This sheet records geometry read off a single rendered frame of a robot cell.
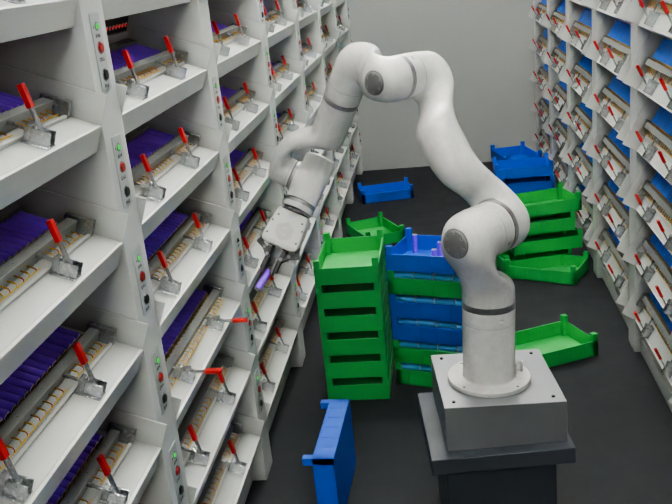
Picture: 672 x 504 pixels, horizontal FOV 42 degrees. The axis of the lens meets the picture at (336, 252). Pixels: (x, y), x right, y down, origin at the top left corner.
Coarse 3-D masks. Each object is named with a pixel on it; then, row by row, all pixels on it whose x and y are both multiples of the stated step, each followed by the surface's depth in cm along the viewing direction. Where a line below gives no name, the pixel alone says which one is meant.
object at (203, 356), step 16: (208, 288) 222; (224, 288) 224; (240, 288) 223; (224, 304) 221; (192, 320) 208; (208, 336) 203; (224, 336) 210; (208, 352) 196; (192, 368) 188; (176, 384) 180; (192, 384) 182; (176, 400) 167; (192, 400) 184; (176, 416) 168
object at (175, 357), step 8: (208, 296) 217; (216, 296) 218; (208, 304) 213; (200, 312) 208; (208, 312) 212; (216, 312) 213; (200, 320) 204; (192, 328) 199; (200, 328) 203; (184, 336) 195; (192, 336) 197; (184, 344) 191; (192, 344) 195; (176, 352) 187; (192, 352) 192; (168, 360) 183; (176, 360) 184; (168, 368) 180; (168, 376) 180
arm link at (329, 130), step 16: (320, 112) 213; (336, 112) 210; (352, 112) 211; (304, 128) 221; (320, 128) 214; (336, 128) 213; (288, 144) 220; (304, 144) 218; (320, 144) 216; (336, 144) 216; (272, 160) 225; (288, 160) 225; (272, 176) 227; (288, 176) 225
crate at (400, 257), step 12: (408, 228) 289; (408, 240) 289; (420, 240) 289; (432, 240) 288; (396, 252) 282; (408, 252) 289; (420, 252) 288; (396, 264) 274; (408, 264) 272; (420, 264) 270; (432, 264) 268; (444, 264) 267
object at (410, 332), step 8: (392, 320) 281; (392, 328) 282; (400, 328) 281; (408, 328) 280; (416, 328) 278; (424, 328) 277; (432, 328) 276; (440, 328) 275; (448, 328) 274; (400, 336) 282; (408, 336) 281; (416, 336) 279; (424, 336) 278; (432, 336) 277; (440, 336) 276; (448, 336) 274; (456, 336) 273; (448, 344) 275; (456, 344) 274
